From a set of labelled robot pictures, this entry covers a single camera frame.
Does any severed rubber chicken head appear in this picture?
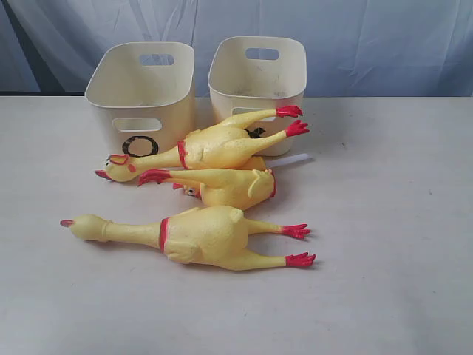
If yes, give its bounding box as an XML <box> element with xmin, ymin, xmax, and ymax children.
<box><xmin>172</xmin><ymin>152</ymin><xmax>313</xmax><ymax>200</ymax></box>

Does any blue backdrop curtain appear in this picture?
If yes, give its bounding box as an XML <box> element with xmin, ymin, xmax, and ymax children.
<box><xmin>1</xmin><ymin>1</ymin><xmax>472</xmax><ymax>97</ymax></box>

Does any whole rubber chicken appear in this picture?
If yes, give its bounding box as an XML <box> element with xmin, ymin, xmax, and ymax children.
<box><xmin>95</xmin><ymin>105</ymin><xmax>310</xmax><ymax>183</ymax></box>
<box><xmin>60</xmin><ymin>206</ymin><xmax>316</xmax><ymax>271</ymax></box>

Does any cream bin marked O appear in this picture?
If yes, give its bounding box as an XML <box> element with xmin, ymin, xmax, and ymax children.
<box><xmin>84</xmin><ymin>41</ymin><xmax>196</xmax><ymax>157</ymax></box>

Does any cream bin marked X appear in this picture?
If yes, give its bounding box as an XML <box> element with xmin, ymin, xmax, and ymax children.
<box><xmin>207</xmin><ymin>35</ymin><xmax>307</xmax><ymax>157</ymax></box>

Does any headless rubber chicken body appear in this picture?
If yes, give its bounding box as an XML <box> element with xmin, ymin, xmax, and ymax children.
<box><xmin>138</xmin><ymin>169</ymin><xmax>277</xmax><ymax>210</ymax></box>

